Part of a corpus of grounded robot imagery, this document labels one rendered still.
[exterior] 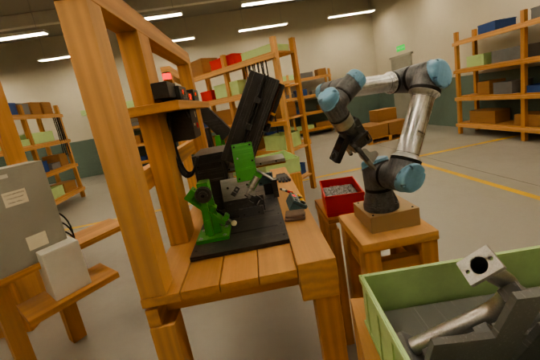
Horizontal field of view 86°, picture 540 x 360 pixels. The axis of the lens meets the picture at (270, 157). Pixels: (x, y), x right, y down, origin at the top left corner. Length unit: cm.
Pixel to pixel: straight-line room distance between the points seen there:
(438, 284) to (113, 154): 103
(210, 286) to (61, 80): 1102
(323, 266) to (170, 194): 75
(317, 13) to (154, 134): 1033
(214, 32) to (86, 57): 982
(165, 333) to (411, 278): 85
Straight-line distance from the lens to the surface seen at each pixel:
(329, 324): 126
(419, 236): 135
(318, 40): 1120
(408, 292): 97
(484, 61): 731
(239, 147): 160
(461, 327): 71
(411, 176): 121
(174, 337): 127
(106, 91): 102
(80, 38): 106
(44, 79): 1206
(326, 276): 113
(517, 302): 58
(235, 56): 485
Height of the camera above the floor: 147
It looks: 11 degrees down
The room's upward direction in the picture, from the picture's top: 10 degrees counter-clockwise
